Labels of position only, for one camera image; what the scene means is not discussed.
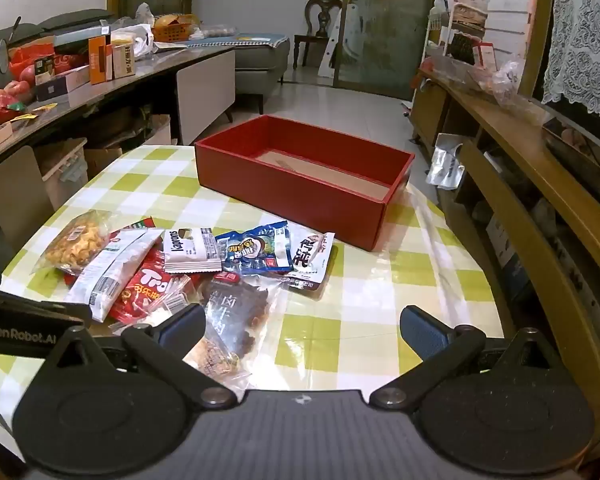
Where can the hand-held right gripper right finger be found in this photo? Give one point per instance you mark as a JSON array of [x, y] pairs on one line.
[[422, 330]]

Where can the blue snack packet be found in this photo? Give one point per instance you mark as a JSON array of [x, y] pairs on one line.
[[252, 250]]

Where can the orange plastic basket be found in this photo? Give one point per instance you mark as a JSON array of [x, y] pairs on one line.
[[172, 34]]

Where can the clear packet of dark jerky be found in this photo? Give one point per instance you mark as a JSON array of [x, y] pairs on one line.
[[240, 310]]

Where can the blue sofa cloth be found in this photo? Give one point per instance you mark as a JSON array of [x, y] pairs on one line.
[[250, 41]]

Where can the red plastic bag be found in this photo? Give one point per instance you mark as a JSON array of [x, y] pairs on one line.
[[27, 55]]

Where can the white green snack packet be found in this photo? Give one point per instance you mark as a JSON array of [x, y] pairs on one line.
[[112, 270]]

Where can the red apple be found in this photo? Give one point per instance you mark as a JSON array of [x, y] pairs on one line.
[[27, 74], [15, 91]]

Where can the orange carton box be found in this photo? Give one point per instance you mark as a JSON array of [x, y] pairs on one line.
[[99, 60]]

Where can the white plastic bag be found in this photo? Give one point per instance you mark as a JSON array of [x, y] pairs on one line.
[[142, 42]]

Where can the dark wooden chair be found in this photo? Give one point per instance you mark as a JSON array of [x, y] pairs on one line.
[[324, 15]]

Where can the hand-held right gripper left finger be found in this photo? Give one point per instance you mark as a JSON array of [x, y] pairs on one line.
[[185, 322]]

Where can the black and white flat box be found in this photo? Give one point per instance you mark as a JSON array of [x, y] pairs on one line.
[[60, 85]]

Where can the clear bag of golden snacks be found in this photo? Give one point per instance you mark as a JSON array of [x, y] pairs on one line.
[[75, 242]]

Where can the black hand mirror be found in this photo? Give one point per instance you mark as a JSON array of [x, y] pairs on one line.
[[3, 55]]

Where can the clear packet of peanut snack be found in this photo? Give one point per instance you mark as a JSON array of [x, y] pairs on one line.
[[215, 357]]

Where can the red cardboard box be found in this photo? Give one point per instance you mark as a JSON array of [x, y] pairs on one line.
[[290, 195]]

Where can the white wafer packet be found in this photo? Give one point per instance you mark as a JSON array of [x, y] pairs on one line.
[[187, 250]]

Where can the white lace curtain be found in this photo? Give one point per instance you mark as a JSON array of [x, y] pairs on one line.
[[585, 35]]

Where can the red gummy candy packet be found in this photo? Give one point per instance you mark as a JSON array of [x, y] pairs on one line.
[[145, 294]]

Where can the white perforated board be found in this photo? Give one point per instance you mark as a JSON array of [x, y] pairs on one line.
[[337, 45]]

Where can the long grey low table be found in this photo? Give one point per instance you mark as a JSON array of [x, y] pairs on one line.
[[205, 90]]

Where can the yellow snack packet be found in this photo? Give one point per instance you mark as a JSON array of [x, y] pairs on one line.
[[45, 107], [27, 117]]

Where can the white black snack packet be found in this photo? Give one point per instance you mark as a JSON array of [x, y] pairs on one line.
[[307, 260]]

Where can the white carton box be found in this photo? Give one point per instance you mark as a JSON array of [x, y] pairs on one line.
[[124, 62]]

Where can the red green fruit bag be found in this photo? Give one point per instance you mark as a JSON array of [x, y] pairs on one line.
[[0, 112]]

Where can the crumpled clear plastic bag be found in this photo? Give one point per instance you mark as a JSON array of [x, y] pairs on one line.
[[505, 82], [145, 14]]

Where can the silver foil bag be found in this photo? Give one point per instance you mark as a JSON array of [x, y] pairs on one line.
[[445, 165]]

